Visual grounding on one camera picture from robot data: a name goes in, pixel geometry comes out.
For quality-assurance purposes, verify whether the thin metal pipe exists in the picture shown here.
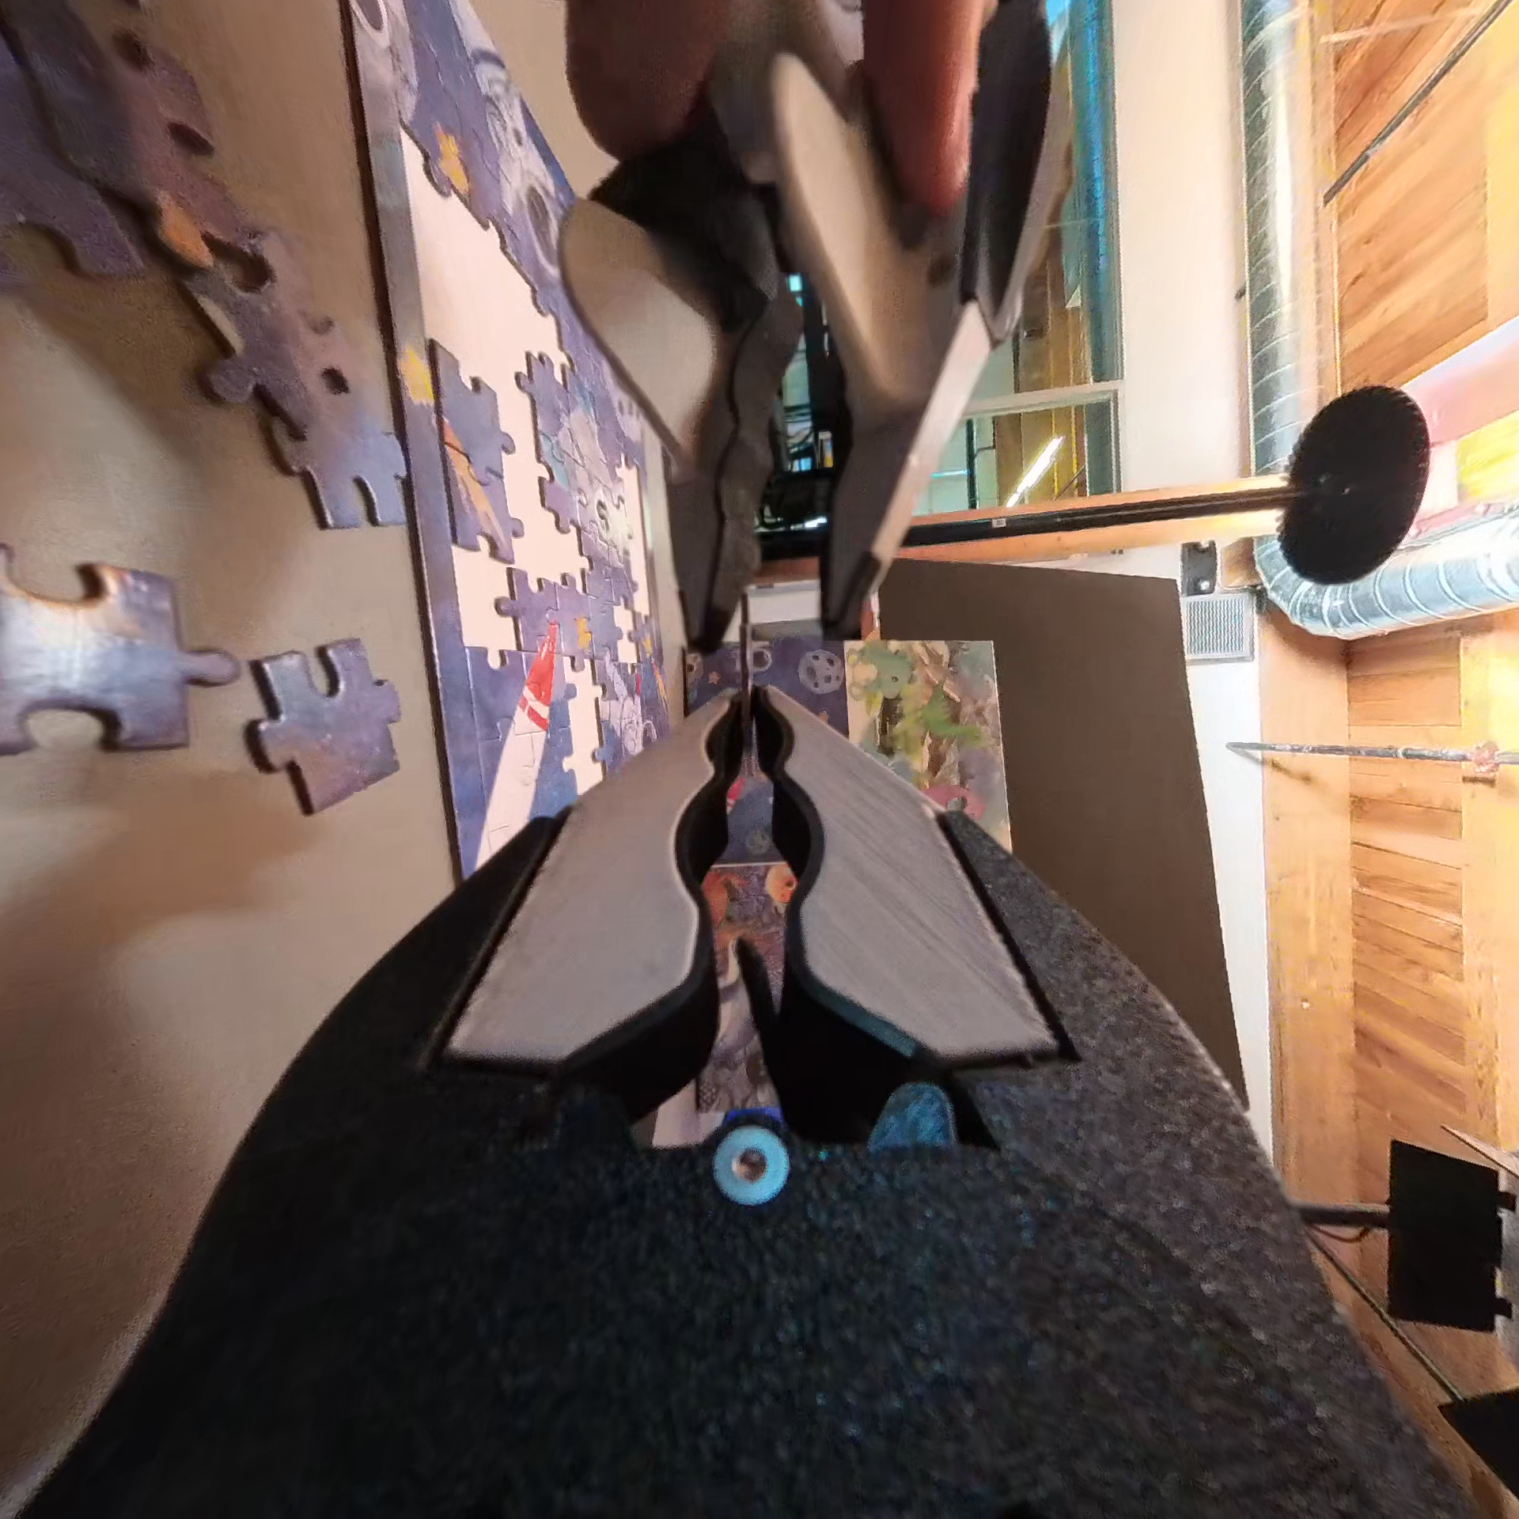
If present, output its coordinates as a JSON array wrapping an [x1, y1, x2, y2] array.
[[1228, 738, 1519, 779]]

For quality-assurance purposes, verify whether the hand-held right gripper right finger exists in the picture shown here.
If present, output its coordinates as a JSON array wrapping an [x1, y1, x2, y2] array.
[[754, 685, 1061, 1067]]

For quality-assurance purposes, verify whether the black box light fixture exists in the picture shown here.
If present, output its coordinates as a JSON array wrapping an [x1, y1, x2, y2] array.
[[1298, 1139, 1519, 1333]]

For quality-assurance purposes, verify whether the space jigsaw puzzle board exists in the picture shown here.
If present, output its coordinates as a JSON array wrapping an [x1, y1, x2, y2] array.
[[342, 0, 691, 882]]

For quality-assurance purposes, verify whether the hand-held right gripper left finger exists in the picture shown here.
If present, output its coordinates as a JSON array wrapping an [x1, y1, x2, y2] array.
[[441, 694, 748, 1114]]

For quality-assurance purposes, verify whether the beige desk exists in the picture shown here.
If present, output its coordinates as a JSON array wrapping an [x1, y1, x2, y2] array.
[[0, 0, 701, 1497]]

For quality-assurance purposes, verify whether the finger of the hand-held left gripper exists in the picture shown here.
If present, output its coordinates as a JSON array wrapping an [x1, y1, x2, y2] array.
[[557, 193, 808, 653], [768, 52, 996, 633]]

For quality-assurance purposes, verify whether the silver ventilation duct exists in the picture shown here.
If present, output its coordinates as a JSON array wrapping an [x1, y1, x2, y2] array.
[[1240, 0, 1519, 642]]

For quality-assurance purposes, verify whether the space print puzzle box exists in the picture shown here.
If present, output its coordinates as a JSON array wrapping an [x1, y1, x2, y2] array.
[[682, 635, 1012, 1117]]

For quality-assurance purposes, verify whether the blue jigsaw puzzle piece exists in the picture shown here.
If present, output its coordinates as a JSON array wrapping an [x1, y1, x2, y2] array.
[[0, 29, 144, 280], [190, 231, 410, 532], [18, 0, 280, 286], [246, 638, 403, 817]]

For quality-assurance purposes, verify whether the person's left hand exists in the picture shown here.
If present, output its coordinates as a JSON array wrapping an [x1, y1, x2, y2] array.
[[568, 0, 996, 221]]

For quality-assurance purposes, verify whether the blue jigsaw piece orange mark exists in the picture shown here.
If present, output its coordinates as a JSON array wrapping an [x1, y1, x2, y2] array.
[[0, 544, 242, 758]]

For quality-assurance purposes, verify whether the black disc on rod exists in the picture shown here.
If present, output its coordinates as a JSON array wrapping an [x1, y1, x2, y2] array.
[[902, 385, 1434, 586]]

